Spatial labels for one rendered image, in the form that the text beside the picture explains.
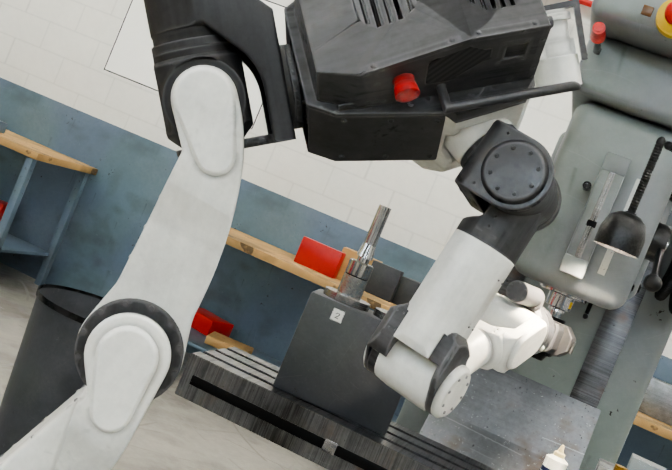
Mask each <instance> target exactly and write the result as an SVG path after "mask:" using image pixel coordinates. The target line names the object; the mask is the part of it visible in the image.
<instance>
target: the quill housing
mask: <svg viewBox="0 0 672 470"><path fill-rule="evenodd" d="M661 136H662V137H665V139H666V142H667V141H670V142H672V130H670V129H667V128H664V127H661V126H659V125H656V124H653V123H650V122H647V121H645V120H642V119H639V118H636V117H633V116H631V115H628V114H625V113H622V112H619V111H617V110H614V109H611V108H608V107H605V106H603V105H600V104H597V103H593V102H586V103H583V104H581V105H580V106H578V107H577V108H576V110H575V111H574V113H573V115H572V118H571V120H570V123H569V125H568V127H567V130H566V132H565V135H564V137H563V139H562V142H561V144H560V147H559V149H558V151H557V154H556V156H555V159H554V161H553V165H554V171H555V179H556V181H557V182H558V185H559V187H560V191H561V197H562V201H561V207H560V210H559V213H558V215H557V216H556V218H555V219H554V221H553V222H552V223H551V224H550V225H548V226H547V227H546V228H544V229H542V230H540V231H537V232H535V234H534V235H533V237H532V238H531V240H530V242H529V243H528V245H527V246H526V248H525V249H524V251H523V253H522V254H521V256H520V257H519V259H518V260H517V262H516V264H515V268H516V269H517V271H518V272H519V273H521V274H523V275H524V276H526V277H529V278H531V279H534V280H536V281H538V282H541V283H544V284H546V285H548V286H551V287H553V288H556V289H558V290H561V291H563V292H565V293H568V294H570V295H573V296H575V297H578V298H580V299H582V300H585V301H587V302H589V303H592V304H594V305H596V306H599V307H601V308H604V309H608V310H614V309H617V308H620V307H621V306H622V305H624V303H625V302H626V300H627V298H628V296H629V293H630V291H633V289H634V286H635V285H633V284H634V281H635V279H636V277H637V274H638V272H639V269H640V267H641V265H642V262H643V260H644V258H645V255H646V253H647V250H648V248H649V246H650V243H651V241H652V239H653V236H654V234H655V231H656V229H657V227H658V224H659V222H660V220H661V217H662V215H663V212H664V210H665V208H666V205H667V203H668V200H669V198H671V197H672V152H671V151H669V150H666V149H665V148H664V146H663V149H662V151H661V154H660V157H658V158H659V159H658V160H657V163H656V165H655V168H654V171H653V173H652V174H651V175H652V176H651V177H650V179H649V182H648V185H647V187H646V190H645V191H644V192H645V193H644V194H643V196H642V199H641V202H640V204H639V207H638V208H637V209H638V210H636V213H635V214H636V216H638V217H639V218H641V220H642V221H643V223H644V224H645V226H646V237H645V244H644V246H643V249H642V251H641V253H640V256H639V258H638V259H636V258H633V257H630V256H627V255H624V254H621V253H619V252H616V251H613V250H611V249H609V248H606V247H604V246H602V245H599V244H596V247H595V249H594V252H593V254H592V256H591V259H590V261H589V263H588V266H587V268H586V271H585V273H584V275H583V278H582V279H579V278H577V277H574V276H572V275H569V274H567V273H564V272H562V271H560V270H559V267H560V265H561V263H562V260H563V258H564V255H565V253H566V251H567V249H568V246H569V244H570V241H571V239H572V237H573V234H574V232H575V229H576V227H577V225H578V222H579V220H580V217H581V215H582V213H583V210H584V208H585V206H586V203H587V201H588V198H589V196H590V194H591V191H592V189H593V186H594V184H595V182H596V179H597V177H598V175H599V172H600V170H601V167H602V165H603V162H604V160H605V158H606V155H607V153H608V152H611V153H614V154H617V155H620V156H622V157H625V158H628V159H630V160H631V163H630V166H629V168H628V171H627V173H626V175H625V178H624V180H623V182H622V185H621V187H620V190H619V192H618V194H617V197H616V199H615V201H614V204H613V206H612V209H611V211H610V213H613V212H617V211H628V208H629V206H630V203H631V200H633V199H632V198H633V197H634V194H635V192H636V189H637V186H638V184H639V183H640V182H639V181H640V180H641V178H642V175H643V172H644V170H645V167H646V166H647V165H646V164H648V161H649V158H650V156H651V153H652V150H653V149H654V147H655V144H656V140H657V139H658V138H659V137H661ZM585 181H589V182H590V183H591V189H590V190H589V191H585V190H583V187H582V186H583V183H584V182H585ZM610 213H609V214H610Z"/></svg>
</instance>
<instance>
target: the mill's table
mask: <svg viewBox="0 0 672 470"><path fill-rule="evenodd" d="M279 369H280V368H279V367H277V366H275V365H273V364H271V363H268V362H266V361H264V360H262V359H260V358H258V357H256V356H254V355H252V354H249V353H247V352H245V351H243V350H241V349H239V348H237V347H230V348H227V349H225V348H223V349H216V350H215V351H214V350H209V351H203V353H202V352H195V353H191V354H190V357H189V359H188V362H187V364H186V366H185V369H184V371H183V374H182V376H181V379H180V381H179V383H178V386H177V388H176V391H175V394H177V395H179V396H181V397H183V398H185V399H187V400H189V401H191V402H193V403H195V404H197V405H199V406H201V407H203V408H205V409H207V410H209V411H211V412H213V413H215V414H217V415H219V416H221V417H223V418H225V419H227V420H229V421H231V422H233V423H235V424H237V425H239V426H241V427H243V428H245V429H247V430H249V431H251V432H253V433H255V434H257V435H259V436H261V437H263V438H265V439H267V440H269V441H271V442H273V443H275V444H277V445H279V446H281V447H283V448H285V449H287V450H289V451H291V452H293V453H295V454H297V455H299V456H301V457H304V458H306V459H308V460H310V461H312V462H314V463H316V464H318V465H320V466H322V467H324V468H326V469H328V470H495V469H493V468H491V467H489V466H486V465H484V464H482V463H480V462H478V461H476V460H474V459H472V458H470V457H467V456H465V455H463V454H461V453H459V452H457V451H455V450H453V449H450V448H448V447H446V446H444V445H442V444H440V443H438V442H436V441H434V440H431V439H429V438H427V437H425V436H423V435H421V434H419V433H417V432H415V431H412V430H410V429H408V428H406V427H404V426H402V425H400V424H398V423H395V422H393V421H391V423H390V425H389V427H388V430H387V432H386V434H385V435H381V434H379V433H376V432H374V431H372V430H369V429H367V428H365V427H363V426H360V425H358V424H356V423H354V422H351V421H349V420H347V419H345V418H342V417H340V416H338V415H335V414H333V413H331V412H329V411H326V410H324V409H322V408H320V407H317V406H315V405H313V404H311V403H308V402H306V401H304V400H302V399H299V398H297V397H295V396H292V395H290V394H288V393H286V392H283V391H281V390H279V389H277V388H274V387H273V383H274V381H275V379H276V376H277V374H278V371H279Z"/></svg>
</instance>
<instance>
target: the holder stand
mask: <svg viewBox="0 0 672 470"><path fill-rule="evenodd" d="M369 308H370V304H369V303H367V302H366V301H364V300H362V299H361V300H360V301H359V300H355V299H353V298H350V297H348V296H345V295H343V294H341V293H339V292H338V291H337V289H335V288H332V287H329V286H326V287H325V290H323V289H318V290H315V291H313V292H311V294H310V296H309V299H308V301H307V304H306V306H305V309H304V311H303V313H302V316H301V318H300V321H299V323H298V325H297V328H296V330H295V333H294V335H293V338H292V340H291V342H290V345H289V347H288V350H287V352H286V354H285V357H284V359H283V362H282V364H281V366H280V369H279V371H278V374H277V376H276V379H275V381H274V383H273V387H274V388H277V389H279V390H281V391H283V392H286V393H288V394H290V395H292V396H295V397H297V398H299V399H302V400H304V401H306V402H308V403H311V404H313V405H315V406H317V407H320V408H322V409H324V410H326V411H329V412H331V413H333V414H335V415H338V416H340V417H342V418H345V419H347V420H349V421H351V422H354V423H356V424H358V425H360V426H363V427H365V428H367V429H369V430H372V431H374V432H376V433H379V434H381V435H385V434H386V432H387V430H388V427H389V425H390V423H391V420H392V418H393V415H394V413H395V411H396V408H397V406H398V403H399V401H400V399H401V396H402V395H400V394H399V393H397V392H396V391H395V390H393V389H392V388H390V387H389V386H388V385H386V384H385V383H384V382H383V381H382V380H380V379H379V378H378V377H377V376H376V375H375V374H373V373H372V372H370V371H369V370H367V369H366V368H365V367H364V361H363V356H364V351H365V349H366V346H367V343H368V341H369V340H370V338H371V337H372V335H373V333H374V332H375V330H376V329H377V327H378V326H379V324H380V322H381V321H382V319H383V318H384V316H385V315H386V313H387V312H388V310H385V309H382V308H378V307H375V310H374V311H372V310H370V309H369Z"/></svg>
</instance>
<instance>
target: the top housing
mask: <svg viewBox="0 0 672 470"><path fill-rule="evenodd" d="M666 1H667V0H593V2H592V6H591V19H590V34H589V39H590V35H591V31H592V27H593V25H594V24H595V23H596V22H602V23H604V25H605V29H606V37H607V38H610V39H613V40H616V41H619V42H622V43H625V44H628V45H631V46H634V47H637V48H640V49H643V50H646V51H649V52H651V53H654V54H657V55H660V56H663V57H666V58H669V59H672V39H670V38H667V37H665V36H663V35H662V34H661V33H660V32H659V31H658V29H657V27H656V15H657V12H658V9H659V8H660V6H661V5H662V4H663V3H664V2H666ZM644 4H645V5H648V6H651V7H654V10H653V12H652V15H651V17H648V16H645V15H642V14H641V11H642V9H643V6H644Z"/></svg>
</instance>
